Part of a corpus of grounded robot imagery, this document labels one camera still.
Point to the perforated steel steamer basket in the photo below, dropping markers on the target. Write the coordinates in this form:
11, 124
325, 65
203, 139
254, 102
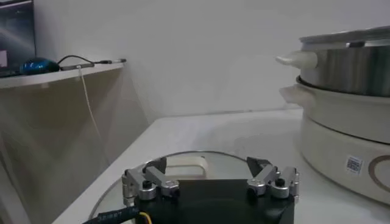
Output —
350, 70

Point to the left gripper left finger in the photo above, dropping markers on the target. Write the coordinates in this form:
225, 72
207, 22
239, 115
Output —
152, 178

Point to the black smartphone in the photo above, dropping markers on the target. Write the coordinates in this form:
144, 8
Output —
77, 66

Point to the white side table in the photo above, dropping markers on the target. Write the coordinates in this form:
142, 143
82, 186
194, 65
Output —
45, 77

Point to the blue computer mouse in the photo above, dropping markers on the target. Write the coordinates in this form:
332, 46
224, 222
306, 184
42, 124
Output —
39, 66

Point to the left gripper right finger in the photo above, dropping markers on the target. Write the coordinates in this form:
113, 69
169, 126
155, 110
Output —
265, 178

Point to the black silver usb adapter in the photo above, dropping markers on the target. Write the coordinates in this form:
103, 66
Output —
119, 61

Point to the dark laptop screen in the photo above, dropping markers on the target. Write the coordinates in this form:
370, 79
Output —
16, 36

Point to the cream electric cooking pot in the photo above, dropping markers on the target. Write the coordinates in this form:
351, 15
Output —
335, 146

